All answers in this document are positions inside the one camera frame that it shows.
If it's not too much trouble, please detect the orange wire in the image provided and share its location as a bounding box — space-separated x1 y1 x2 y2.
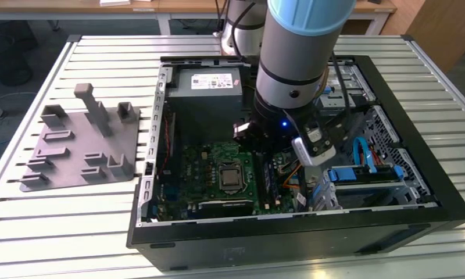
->
282 170 307 189

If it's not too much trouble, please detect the metal socket cover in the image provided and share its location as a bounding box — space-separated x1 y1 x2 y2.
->
217 167 243 192

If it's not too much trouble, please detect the blue SATA cable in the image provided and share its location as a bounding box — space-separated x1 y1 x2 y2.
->
351 136 377 174

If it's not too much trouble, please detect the black PC case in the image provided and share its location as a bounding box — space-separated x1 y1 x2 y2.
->
125 54 465 273

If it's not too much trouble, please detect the wooden desk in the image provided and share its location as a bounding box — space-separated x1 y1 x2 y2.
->
0 0 397 35

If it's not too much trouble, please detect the black graphics card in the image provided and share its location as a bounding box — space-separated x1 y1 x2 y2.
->
195 199 255 219

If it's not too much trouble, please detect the silver CPU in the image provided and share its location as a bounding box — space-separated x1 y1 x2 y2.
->
221 169 241 187

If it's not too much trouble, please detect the grey parts rack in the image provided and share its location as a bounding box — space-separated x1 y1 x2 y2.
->
18 83 142 192

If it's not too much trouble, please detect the black RAM slot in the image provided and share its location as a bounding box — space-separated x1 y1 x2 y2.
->
254 151 270 209

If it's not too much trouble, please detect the black office chair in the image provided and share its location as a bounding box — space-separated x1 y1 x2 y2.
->
0 20 39 88

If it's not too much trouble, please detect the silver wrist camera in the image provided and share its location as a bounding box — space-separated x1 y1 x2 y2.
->
290 123 337 167

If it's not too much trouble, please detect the green motherboard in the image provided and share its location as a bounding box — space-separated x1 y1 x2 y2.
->
149 141 299 221

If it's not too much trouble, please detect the grey power supply unit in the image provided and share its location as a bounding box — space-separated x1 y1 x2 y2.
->
165 68 257 145

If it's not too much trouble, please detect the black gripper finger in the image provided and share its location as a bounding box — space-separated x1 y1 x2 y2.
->
231 121 254 145

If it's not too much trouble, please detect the grey metal drive cage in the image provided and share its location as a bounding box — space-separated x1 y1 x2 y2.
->
317 62 377 117

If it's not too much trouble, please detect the grey metal disk bay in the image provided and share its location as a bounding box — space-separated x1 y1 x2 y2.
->
321 164 438 210

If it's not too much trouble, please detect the black CPU socket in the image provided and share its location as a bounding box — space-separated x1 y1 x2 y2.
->
215 159 245 195

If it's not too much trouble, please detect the wooden cabinet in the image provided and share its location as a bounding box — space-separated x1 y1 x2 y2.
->
405 0 465 73

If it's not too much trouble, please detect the hard disk in blue carrier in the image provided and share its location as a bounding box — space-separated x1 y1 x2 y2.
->
326 164 402 184

